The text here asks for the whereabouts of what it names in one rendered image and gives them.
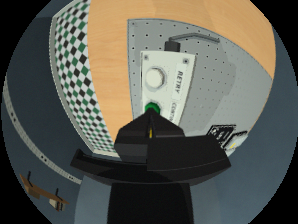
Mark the black lid park plate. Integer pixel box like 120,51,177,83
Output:
207,125,237,144

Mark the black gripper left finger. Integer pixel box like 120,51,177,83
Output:
116,107,151,138

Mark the grey rectangular base plate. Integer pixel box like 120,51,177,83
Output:
127,18,273,136

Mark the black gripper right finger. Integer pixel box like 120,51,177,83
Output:
151,107,185,138

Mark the grey button panel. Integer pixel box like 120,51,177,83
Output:
140,33,220,126

